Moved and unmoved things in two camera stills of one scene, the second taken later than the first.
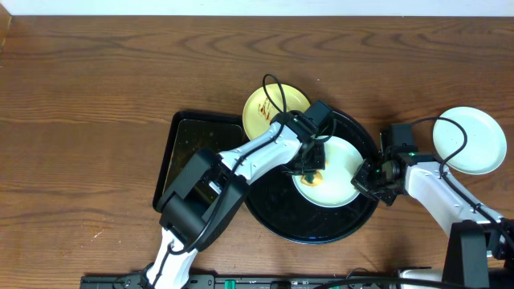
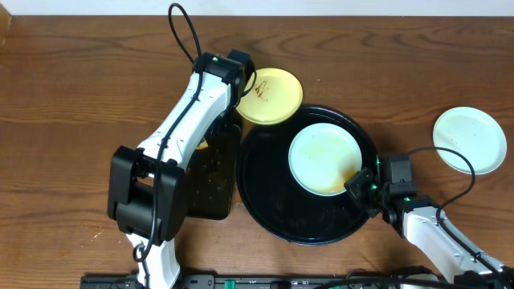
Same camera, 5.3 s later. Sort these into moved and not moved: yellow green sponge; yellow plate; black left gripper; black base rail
Moved: black left gripper; yellow green sponge; yellow plate
Not moved: black base rail
